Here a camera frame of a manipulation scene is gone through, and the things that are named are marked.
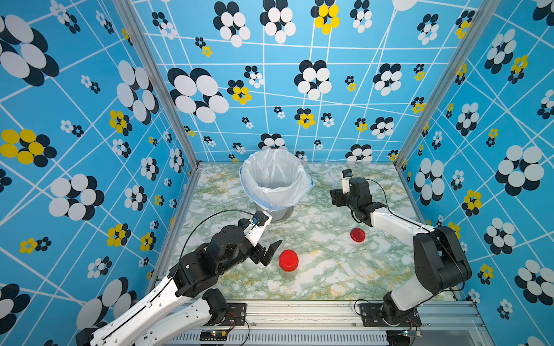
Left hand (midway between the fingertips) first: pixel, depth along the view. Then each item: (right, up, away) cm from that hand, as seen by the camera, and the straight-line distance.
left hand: (273, 229), depth 66 cm
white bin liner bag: (-1, +17, +33) cm, 37 cm away
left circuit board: (-21, -37, +6) cm, 43 cm away
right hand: (+29, +12, +27) cm, 42 cm away
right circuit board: (+42, -36, +3) cm, 55 cm away
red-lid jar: (+5, -14, +8) cm, 17 cm away
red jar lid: (+35, -8, +25) cm, 44 cm away
